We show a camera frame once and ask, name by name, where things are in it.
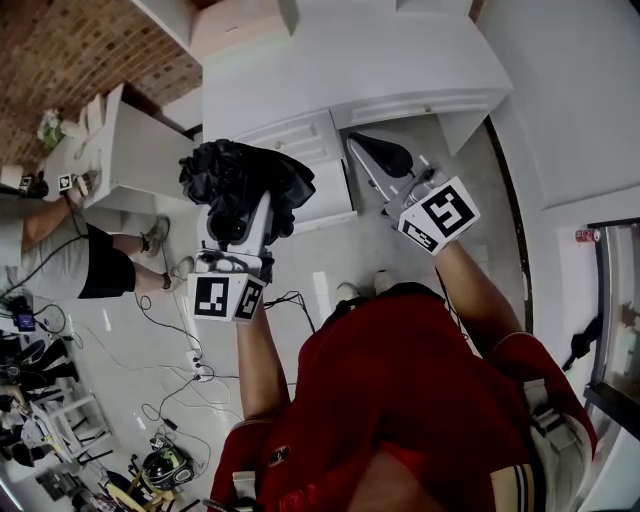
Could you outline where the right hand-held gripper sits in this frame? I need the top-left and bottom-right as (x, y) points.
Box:
(346, 138), (481, 257)

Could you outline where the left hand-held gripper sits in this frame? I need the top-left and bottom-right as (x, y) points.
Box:
(187, 189), (276, 325)

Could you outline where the black umbrella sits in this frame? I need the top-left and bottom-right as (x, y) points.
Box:
(178, 139), (317, 247)

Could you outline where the person's right forearm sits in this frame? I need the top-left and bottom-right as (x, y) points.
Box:
(434, 243), (532, 359)

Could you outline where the person's left forearm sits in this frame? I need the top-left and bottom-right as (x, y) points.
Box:
(234, 309), (294, 426)

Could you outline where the plain white desk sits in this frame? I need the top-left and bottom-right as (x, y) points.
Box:
(42, 83), (201, 212)

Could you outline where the white power strip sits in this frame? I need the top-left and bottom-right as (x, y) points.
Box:
(185, 348), (207, 382)

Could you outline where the green and white packet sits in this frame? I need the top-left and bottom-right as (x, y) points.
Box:
(37, 110), (65, 149)

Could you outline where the person's red shirt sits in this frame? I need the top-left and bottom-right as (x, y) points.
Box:
(209, 292), (599, 512)

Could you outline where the black and green helmet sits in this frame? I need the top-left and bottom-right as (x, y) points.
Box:
(142, 447), (194, 489)

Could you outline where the white metal rack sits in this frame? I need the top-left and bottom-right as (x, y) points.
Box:
(28, 379), (114, 467)

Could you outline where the glass door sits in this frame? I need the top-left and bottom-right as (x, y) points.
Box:
(582, 217), (640, 512)

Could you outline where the wooden stool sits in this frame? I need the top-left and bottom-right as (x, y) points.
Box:
(107, 472), (177, 512)

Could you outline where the black floor cable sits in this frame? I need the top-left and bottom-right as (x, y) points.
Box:
(262, 291), (319, 334)

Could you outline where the white wall shelf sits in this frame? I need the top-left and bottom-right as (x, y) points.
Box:
(130, 0), (202, 57)

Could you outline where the black door handle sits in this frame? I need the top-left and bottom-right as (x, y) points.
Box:
(562, 317), (604, 371)

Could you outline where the grey shoulder strap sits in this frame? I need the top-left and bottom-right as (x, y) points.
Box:
(522, 382), (567, 442)

